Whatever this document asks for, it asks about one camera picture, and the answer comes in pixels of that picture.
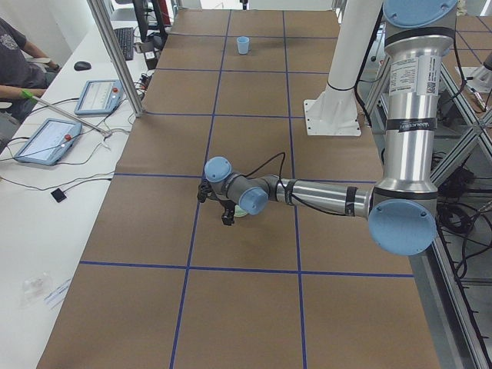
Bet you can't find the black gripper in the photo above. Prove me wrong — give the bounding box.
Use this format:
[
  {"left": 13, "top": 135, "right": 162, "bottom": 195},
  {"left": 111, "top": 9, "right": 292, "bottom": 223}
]
[{"left": 209, "top": 189, "right": 235, "bottom": 226}]

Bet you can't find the mint green bowl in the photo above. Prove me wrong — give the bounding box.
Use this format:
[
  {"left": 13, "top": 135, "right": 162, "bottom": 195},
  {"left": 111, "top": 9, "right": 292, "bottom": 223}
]
[{"left": 234, "top": 205, "right": 248, "bottom": 218}]

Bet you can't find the light blue plastic cup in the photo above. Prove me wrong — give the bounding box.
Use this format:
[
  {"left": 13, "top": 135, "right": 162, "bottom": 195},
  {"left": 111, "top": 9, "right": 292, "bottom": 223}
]
[{"left": 236, "top": 36, "right": 250, "bottom": 55}]

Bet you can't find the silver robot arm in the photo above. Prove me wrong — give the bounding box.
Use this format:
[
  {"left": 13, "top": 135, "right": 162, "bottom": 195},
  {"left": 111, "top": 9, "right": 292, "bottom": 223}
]
[{"left": 198, "top": 1, "right": 457, "bottom": 255}]

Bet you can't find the thin metal rod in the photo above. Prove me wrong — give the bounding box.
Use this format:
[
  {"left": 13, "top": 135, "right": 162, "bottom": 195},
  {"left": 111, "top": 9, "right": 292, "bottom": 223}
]
[{"left": 30, "top": 95, "right": 112, "bottom": 138}]

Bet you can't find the small black square device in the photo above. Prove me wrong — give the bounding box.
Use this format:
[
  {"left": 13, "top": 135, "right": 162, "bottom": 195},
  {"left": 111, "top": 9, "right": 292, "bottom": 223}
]
[{"left": 51, "top": 188, "right": 67, "bottom": 203}]

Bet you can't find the far blue teach pendant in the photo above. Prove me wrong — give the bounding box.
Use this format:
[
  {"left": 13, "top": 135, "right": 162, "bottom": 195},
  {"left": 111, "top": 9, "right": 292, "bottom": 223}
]
[{"left": 74, "top": 79, "right": 124, "bottom": 116}]

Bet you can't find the blue teach pendant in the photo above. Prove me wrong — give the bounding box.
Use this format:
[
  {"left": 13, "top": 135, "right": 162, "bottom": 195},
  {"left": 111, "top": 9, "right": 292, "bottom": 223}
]
[
  {"left": 74, "top": 79, "right": 124, "bottom": 116},
  {"left": 14, "top": 118, "right": 82, "bottom": 166}
]

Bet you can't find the near blue teach pendant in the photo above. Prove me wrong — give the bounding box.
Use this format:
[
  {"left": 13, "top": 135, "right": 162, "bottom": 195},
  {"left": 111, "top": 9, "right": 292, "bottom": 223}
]
[{"left": 14, "top": 118, "right": 82, "bottom": 166}]

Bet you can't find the clear plastic bag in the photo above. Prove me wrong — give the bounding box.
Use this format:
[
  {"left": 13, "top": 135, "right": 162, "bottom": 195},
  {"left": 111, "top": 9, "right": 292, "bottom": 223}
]
[{"left": 20, "top": 271, "right": 52, "bottom": 308}]

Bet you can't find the black keyboard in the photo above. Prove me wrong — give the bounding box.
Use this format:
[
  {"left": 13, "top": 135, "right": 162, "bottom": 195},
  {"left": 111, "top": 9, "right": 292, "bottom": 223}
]
[{"left": 114, "top": 27, "right": 134, "bottom": 61}]

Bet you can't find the black computer mouse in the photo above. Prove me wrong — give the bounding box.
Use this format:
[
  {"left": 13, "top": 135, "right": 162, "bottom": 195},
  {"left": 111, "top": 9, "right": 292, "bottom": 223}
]
[{"left": 73, "top": 61, "right": 91, "bottom": 71}]

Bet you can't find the black computer monitor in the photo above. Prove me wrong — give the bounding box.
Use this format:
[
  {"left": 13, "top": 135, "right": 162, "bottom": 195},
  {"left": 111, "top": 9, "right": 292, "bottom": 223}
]
[{"left": 132, "top": 0, "right": 168, "bottom": 48}]

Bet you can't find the seated person grey shirt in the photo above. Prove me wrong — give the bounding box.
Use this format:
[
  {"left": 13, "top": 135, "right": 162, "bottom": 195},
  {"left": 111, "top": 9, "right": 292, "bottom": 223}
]
[{"left": 0, "top": 18, "right": 61, "bottom": 151}]

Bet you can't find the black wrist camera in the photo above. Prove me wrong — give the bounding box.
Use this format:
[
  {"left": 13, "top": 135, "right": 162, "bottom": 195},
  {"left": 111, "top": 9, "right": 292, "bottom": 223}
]
[{"left": 197, "top": 182, "right": 211, "bottom": 203}]

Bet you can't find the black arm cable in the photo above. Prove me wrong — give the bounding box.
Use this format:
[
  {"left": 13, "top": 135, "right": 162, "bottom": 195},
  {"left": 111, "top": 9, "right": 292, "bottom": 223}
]
[{"left": 244, "top": 151, "right": 347, "bottom": 216}]

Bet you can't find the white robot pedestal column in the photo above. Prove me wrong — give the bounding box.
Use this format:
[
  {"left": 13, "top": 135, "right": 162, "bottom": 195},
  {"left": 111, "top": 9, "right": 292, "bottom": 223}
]
[{"left": 304, "top": 0, "right": 383, "bottom": 137}]

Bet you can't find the aluminium frame post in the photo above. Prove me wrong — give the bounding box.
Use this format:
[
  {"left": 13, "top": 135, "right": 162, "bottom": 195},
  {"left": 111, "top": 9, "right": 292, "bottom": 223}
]
[{"left": 87, "top": 0, "right": 144, "bottom": 118}]

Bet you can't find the aluminium truss frame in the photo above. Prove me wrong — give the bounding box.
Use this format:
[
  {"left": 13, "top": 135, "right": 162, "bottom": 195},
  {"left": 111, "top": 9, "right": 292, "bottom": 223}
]
[{"left": 361, "top": 22, "right": 492, "bottom": 369}]

